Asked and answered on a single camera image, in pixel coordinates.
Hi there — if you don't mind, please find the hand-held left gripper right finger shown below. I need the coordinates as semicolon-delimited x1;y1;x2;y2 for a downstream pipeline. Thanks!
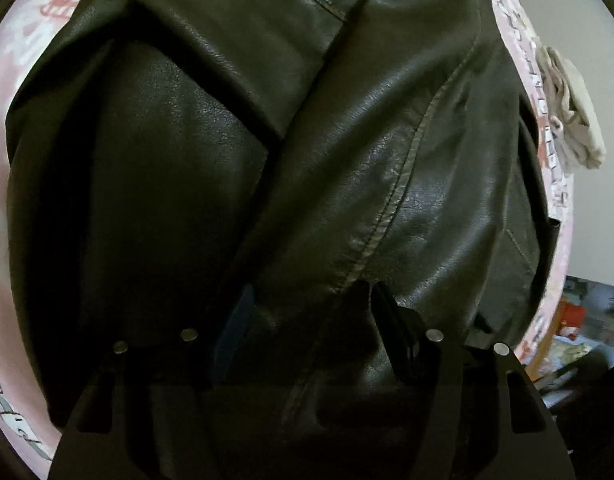
369;281;578;480

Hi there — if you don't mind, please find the cream crumpled cloth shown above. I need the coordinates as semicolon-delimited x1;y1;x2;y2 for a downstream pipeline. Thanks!
534;45;607;177

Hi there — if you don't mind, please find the dark leather jacket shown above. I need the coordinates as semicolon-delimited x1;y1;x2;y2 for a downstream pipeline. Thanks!
6;0;560;480

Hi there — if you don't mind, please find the pink printed blanket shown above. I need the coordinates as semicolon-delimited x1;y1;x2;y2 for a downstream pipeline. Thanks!
0;0;574;466

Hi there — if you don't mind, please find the red plastic item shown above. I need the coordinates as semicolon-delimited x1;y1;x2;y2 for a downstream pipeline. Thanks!
561;302;588;338

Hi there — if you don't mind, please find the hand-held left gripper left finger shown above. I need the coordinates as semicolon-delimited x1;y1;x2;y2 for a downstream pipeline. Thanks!
47;284;260;480

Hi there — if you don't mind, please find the pile of colourful items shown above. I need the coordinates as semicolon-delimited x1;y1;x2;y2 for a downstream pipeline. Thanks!
524;275;614;411

